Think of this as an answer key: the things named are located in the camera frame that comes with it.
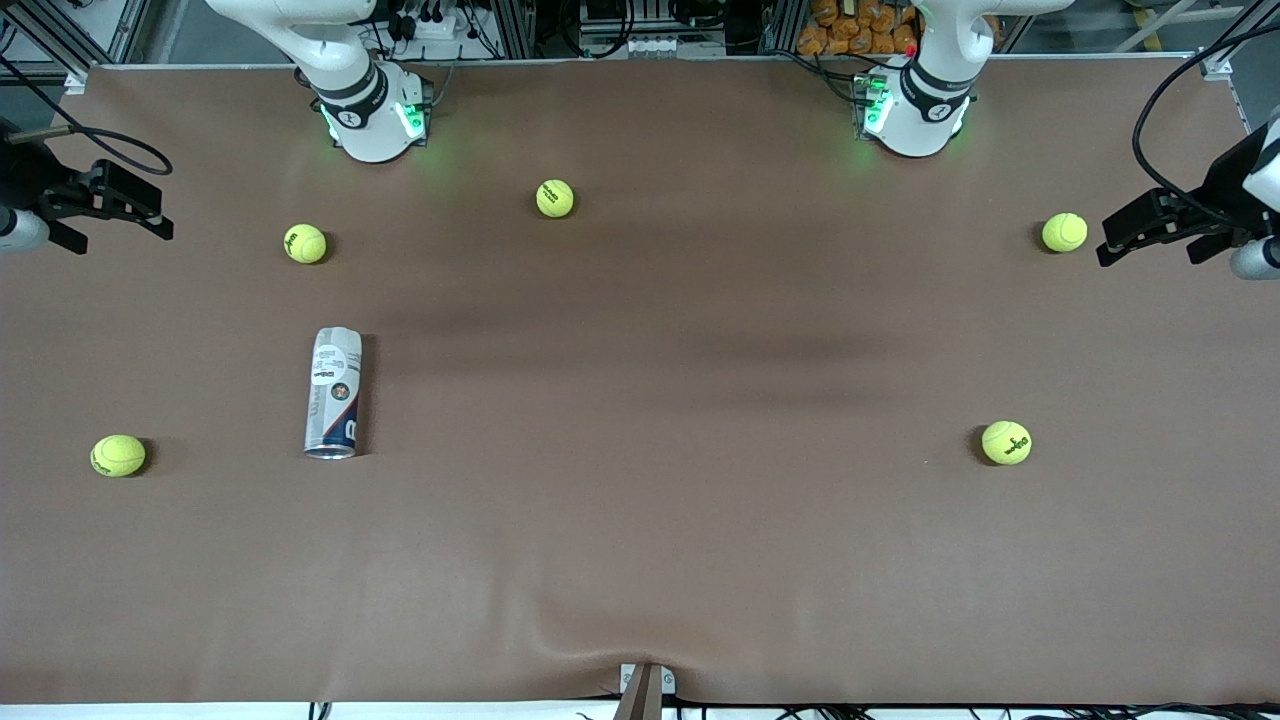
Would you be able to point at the brown table mat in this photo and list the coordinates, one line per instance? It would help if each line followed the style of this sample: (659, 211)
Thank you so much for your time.
(640, 550)

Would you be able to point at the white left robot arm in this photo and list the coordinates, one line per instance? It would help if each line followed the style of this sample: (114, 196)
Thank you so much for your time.
(920, 125)

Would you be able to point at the white power strip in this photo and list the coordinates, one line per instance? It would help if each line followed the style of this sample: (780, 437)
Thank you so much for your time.
(420, 28)

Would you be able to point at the yellow tennis ball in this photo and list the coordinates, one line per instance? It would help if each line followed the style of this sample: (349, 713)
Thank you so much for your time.
(1064, 232)
(118, 455)
(305, 243)
(1006, 442)
(555, 198)

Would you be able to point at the metal corner bracket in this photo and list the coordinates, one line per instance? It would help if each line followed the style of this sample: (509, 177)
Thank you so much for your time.
(1218, 66)
(76, 82)

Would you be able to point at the white connector block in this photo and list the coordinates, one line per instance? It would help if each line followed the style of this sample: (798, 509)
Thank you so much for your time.
(652, 45)

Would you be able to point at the aluminium frame strut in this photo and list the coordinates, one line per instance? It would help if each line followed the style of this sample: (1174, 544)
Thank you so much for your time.
(780, 25)
(515, 25)

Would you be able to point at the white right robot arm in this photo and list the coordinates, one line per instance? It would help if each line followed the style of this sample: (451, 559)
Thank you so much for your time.
(370, 130)

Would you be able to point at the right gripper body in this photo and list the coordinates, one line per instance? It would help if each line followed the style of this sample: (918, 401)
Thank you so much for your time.
(28, 178)

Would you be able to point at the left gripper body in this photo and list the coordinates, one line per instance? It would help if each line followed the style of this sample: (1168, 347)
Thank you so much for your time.
(1222, 188)

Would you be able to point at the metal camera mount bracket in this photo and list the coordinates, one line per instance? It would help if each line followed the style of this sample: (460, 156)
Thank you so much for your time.
(645, 690)

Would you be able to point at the green lit base box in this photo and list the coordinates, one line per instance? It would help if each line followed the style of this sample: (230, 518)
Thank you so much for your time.
(412, 115)
(872, 105)

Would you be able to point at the orange bagged items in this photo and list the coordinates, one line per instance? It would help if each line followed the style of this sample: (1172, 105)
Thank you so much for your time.
(860, 28)

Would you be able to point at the clear tennis ball can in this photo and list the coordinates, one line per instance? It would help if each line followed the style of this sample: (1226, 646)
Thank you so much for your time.
(333, 400)

